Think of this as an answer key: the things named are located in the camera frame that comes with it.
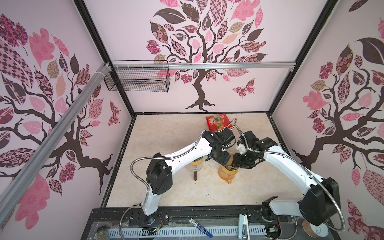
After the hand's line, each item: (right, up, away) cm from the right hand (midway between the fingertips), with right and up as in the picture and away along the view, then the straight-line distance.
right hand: (235, 164), depth 80 cm
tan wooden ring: (-21, 0, +1) cm, 21 cm away
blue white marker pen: (-22, -27, -10) cm, 36 cm away
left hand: (-10, +3, 0) cm, 10 cm away
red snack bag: (-6, +23, +27) cm, 36 cm away
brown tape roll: (+31, -26, -15) cm, 43 cm away
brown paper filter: (-3, +1, -1) cm, 3 cm away
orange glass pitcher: (-4, -6, +1) cm, 8 cm away
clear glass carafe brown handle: (-22, -2, -1) cm, 22 cm away
